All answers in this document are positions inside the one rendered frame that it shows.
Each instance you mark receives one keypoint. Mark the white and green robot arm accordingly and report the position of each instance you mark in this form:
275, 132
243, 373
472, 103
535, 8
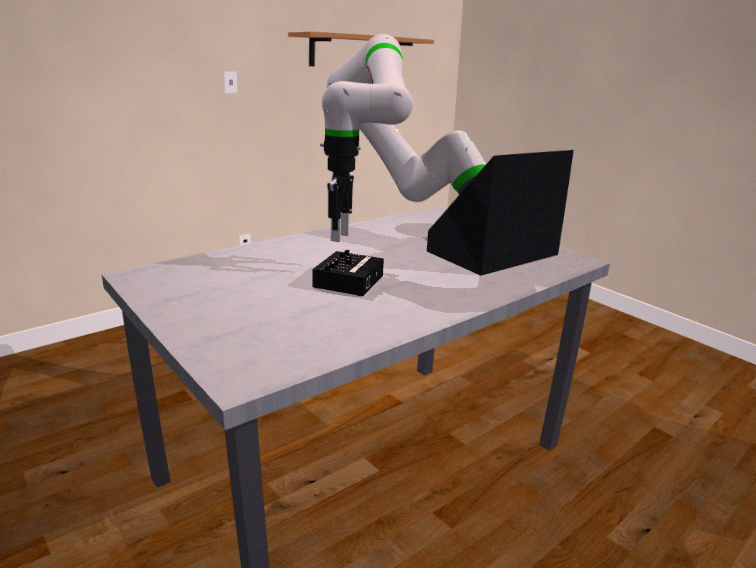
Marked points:
349, 106

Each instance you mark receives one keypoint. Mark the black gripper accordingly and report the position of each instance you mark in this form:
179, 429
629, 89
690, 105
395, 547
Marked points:
339, 205

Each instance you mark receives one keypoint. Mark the black lighting desk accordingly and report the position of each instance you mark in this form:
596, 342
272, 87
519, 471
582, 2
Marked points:
353, 274

